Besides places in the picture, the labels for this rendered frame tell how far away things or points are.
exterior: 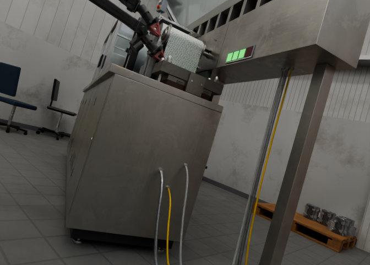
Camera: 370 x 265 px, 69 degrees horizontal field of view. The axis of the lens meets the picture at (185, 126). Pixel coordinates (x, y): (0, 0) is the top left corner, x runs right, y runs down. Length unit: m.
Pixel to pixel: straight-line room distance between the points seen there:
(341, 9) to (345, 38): 0.11
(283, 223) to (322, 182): 3.16
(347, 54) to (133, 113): 0.97
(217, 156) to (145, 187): 3.75
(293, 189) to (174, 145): 0.62
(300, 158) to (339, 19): 0.57
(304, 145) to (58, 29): 5.07
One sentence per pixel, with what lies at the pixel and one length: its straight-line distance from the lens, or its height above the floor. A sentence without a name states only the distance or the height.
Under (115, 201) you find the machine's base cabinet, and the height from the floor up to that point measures 0.26.
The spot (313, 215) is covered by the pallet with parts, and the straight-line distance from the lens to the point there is 4.00.
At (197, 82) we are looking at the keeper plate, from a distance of 1.53.
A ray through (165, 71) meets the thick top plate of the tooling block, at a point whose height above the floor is 0.98.
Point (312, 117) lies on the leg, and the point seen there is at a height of 0.90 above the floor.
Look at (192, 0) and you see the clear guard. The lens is 2.44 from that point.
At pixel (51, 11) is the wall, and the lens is 5.71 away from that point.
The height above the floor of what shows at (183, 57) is 1.15.
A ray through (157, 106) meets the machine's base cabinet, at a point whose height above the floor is 0.78.
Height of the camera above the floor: 0.66
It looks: 3 degrees up
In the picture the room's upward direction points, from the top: 17 degrees clockwise
